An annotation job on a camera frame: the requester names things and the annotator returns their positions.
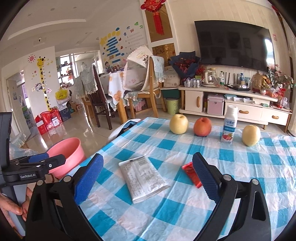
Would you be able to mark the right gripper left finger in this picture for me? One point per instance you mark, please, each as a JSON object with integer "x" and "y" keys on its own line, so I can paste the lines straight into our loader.
{"x": 54, "y": 210}

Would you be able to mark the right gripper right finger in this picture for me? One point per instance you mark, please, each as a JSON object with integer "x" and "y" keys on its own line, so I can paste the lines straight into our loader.
{"x": 252, "y": 220}

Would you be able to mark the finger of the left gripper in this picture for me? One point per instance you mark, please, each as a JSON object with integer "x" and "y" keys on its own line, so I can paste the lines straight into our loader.
{"x": 34, "y": 170}
{"x": 33, "y": 158}

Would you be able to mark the pink plastic basin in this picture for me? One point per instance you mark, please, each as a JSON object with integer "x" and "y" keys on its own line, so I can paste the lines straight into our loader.
{"x": 72, "y": 150}

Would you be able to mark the small red candy wrapper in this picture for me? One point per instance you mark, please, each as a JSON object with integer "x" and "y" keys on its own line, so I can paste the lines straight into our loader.
{"x": 189, "y": 170}

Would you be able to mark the white printed paper leaflet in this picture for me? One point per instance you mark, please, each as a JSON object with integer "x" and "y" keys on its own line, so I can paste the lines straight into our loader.
{"x": 142, "y": 178}

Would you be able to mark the person left hand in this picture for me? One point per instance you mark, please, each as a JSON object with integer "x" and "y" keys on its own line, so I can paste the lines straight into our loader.
{"x": 8, "y": 205}

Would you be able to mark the red gift boxes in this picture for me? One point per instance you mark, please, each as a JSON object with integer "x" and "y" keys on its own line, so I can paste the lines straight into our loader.
{"x": 48, "y": 120}

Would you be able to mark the dark wooden chair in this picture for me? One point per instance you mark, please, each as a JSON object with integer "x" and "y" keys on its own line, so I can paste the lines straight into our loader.
{"x": 101, "y": 104}

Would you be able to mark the right yellow pear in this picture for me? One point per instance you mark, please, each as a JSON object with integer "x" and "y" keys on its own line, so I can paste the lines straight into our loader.
{"x": 251, "y": 135}

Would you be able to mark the yellow pear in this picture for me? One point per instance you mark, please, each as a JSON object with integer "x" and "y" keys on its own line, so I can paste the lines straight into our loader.
{"x": 251, "y": 135}
{"x": 179, "y": 124}

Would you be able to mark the blue checkered tablecloth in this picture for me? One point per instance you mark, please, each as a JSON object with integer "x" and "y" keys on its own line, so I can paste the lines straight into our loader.
{"x": 179, "y": 212}

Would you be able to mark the white yogurt drink bottle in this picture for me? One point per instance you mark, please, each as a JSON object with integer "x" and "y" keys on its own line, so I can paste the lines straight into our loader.
{"x": 230, "y": 123}

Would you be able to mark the dining table with cloth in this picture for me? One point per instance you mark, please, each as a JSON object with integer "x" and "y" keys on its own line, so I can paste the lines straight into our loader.
{"x": 112, "y": 84}

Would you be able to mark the red apple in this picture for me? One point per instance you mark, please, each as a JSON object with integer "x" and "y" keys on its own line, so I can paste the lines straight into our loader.
{"x": 202, "y": 127}

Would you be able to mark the left yellow pear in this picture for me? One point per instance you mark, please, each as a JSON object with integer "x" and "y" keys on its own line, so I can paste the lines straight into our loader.
{"x": 179, "y": 124}

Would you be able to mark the pink storage box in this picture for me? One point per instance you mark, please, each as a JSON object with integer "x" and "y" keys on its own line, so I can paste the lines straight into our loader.
{"x": 215, "y": 104}

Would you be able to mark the light wooden chair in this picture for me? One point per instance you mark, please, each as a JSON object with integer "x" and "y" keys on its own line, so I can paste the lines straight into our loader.
{"x": 150, "y": 89}

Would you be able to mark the cream TV cabinet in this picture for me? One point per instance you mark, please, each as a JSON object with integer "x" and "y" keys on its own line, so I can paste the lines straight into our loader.
{"x": 251, "y": 107}

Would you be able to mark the green waste bin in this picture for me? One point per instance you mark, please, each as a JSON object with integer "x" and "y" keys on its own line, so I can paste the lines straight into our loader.
{"x": 173, "y": 105}

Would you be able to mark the dark wrapped flower bouquet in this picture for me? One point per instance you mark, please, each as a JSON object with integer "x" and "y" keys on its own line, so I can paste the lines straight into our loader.
{"x": 185, "y": 64}

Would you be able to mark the black flat television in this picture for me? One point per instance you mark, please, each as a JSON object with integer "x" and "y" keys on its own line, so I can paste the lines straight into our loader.
{"x": 237, "y": 44}

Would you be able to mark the red Chinese knot ornament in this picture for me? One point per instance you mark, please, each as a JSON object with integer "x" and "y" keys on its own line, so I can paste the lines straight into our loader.
{"x": 154, "y": 6}

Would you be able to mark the giraffe height wall sticker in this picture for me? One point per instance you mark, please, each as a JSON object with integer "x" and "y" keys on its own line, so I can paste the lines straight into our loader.
{"x": 39, "y": 74}

